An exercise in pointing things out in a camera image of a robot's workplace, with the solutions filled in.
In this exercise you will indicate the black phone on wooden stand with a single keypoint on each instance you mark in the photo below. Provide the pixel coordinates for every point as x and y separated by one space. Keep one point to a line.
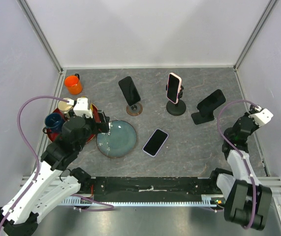
129 91

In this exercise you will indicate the cream mug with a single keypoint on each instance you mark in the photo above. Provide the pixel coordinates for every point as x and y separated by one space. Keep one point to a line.
64 108

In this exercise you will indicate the dark blue mug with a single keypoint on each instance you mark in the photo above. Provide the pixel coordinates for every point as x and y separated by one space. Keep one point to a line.
53 123

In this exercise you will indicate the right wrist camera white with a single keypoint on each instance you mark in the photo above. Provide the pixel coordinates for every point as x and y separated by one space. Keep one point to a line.
260 116

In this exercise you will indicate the black phone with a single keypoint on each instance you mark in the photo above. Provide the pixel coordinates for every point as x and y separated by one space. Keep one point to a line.
211 102
129 91

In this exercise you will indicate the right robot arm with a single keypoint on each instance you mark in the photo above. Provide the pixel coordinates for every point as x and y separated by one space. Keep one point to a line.
247 200

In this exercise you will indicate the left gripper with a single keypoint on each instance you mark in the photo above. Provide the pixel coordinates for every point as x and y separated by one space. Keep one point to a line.
101 127

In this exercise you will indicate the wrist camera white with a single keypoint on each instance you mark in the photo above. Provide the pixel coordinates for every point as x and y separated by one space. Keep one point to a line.
80 107
260 116

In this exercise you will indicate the red round tray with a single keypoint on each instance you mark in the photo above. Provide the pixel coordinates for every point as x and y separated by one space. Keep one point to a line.
52 136

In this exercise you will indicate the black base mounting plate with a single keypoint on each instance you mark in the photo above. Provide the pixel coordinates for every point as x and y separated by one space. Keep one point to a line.
149 189

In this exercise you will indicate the grey cable duct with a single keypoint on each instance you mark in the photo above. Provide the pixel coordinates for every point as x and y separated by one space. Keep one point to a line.
205 201

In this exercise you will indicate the black folding phone stand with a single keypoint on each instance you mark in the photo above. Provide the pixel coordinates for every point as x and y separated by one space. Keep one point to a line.
198 118

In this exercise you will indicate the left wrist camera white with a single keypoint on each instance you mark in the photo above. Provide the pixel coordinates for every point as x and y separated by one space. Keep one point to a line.
80 107

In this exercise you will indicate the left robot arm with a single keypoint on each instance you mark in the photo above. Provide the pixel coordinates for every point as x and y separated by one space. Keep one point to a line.
22 215

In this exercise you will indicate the orange mug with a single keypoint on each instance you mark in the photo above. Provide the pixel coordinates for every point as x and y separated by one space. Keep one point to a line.
73 84

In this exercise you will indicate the teal ceramic plate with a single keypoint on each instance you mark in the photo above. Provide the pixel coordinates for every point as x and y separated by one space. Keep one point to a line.
119 141

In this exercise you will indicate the pink case phone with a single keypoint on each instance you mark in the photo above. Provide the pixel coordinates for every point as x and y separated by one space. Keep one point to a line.
173 87

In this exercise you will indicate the black round phone stand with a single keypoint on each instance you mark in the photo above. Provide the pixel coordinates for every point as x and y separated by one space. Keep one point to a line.
179 108

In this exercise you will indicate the lavender case phone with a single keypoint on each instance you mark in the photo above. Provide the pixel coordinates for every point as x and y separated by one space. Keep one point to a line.
155 142

